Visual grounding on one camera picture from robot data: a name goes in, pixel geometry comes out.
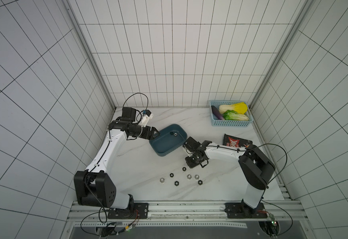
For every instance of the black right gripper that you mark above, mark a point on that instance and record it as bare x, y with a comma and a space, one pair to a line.
194, 148

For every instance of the green lettuce toy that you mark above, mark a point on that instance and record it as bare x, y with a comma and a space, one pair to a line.
233, 115

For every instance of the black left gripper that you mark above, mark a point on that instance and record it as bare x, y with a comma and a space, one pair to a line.
147, 132

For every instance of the yellow napa cabbage toy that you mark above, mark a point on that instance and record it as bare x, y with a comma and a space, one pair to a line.
240, 108

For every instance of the light blue perforated basket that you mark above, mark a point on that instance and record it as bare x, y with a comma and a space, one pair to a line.
234, 123

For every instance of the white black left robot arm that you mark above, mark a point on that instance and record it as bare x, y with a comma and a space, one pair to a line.
94, 186

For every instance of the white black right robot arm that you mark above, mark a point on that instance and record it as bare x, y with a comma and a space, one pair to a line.
257, 168

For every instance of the black red chips bag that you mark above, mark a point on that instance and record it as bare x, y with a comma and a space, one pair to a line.
232, 141

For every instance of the purple eggplant toy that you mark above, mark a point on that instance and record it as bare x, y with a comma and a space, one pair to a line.
216, 113

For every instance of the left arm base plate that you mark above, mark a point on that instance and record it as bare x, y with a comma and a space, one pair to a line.
127, 210

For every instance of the dark teal storage box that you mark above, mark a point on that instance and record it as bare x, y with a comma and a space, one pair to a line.
166, 142

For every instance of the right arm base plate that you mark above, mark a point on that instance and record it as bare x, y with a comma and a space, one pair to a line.
242, 211

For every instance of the aluminium mounting rail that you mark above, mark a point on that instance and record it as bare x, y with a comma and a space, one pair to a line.
290, 215

